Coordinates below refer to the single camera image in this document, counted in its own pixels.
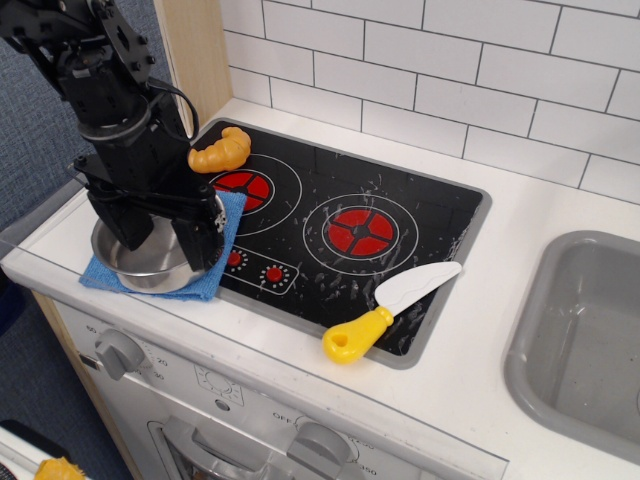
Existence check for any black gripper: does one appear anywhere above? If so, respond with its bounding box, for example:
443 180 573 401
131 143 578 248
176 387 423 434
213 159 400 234
74 94 225 271

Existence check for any orange toy croissant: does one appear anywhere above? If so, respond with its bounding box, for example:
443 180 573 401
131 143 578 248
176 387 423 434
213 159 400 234
187 127 252 174

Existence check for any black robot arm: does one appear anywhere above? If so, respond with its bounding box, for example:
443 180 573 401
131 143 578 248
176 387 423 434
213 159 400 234
1 1 224 271

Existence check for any stainless steel pot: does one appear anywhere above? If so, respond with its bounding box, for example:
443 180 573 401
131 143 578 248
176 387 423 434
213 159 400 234
91 193 227 295

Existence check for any blue cloth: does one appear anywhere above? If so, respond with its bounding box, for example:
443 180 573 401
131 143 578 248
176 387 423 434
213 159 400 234
79 191 247 302

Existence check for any grey left oven knob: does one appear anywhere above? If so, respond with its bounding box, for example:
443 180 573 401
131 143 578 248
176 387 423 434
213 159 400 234
95 329 145 380

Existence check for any grey oven knob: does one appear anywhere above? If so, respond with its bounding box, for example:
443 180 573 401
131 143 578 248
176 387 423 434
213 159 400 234
286 422 351 479
95 329 145 380

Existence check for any white toy oven front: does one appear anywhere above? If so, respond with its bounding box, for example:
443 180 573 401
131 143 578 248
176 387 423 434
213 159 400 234
57 304 507 479

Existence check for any black toy stovetop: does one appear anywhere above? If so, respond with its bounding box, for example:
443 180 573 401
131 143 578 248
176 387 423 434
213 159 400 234
187 117 493 371

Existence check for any yellow object bottom left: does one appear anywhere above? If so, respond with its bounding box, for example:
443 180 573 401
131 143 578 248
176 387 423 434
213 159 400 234
34 457 87 480

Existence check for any grey right oven knob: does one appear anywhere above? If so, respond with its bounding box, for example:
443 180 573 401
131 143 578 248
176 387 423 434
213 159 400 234
286 422 351 479

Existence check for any grey sink basin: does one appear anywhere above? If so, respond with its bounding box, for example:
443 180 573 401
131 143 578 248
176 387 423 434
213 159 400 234
505 231 639 463

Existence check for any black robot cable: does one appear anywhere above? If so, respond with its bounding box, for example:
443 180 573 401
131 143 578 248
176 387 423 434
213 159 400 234
149 79 200 144

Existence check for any yellow handled toy knife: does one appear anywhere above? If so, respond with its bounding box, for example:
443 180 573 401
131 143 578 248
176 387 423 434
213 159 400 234
322 261 462 365

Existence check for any silver oven door handle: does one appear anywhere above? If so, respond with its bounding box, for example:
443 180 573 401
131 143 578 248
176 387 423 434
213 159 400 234
162 417 279 479

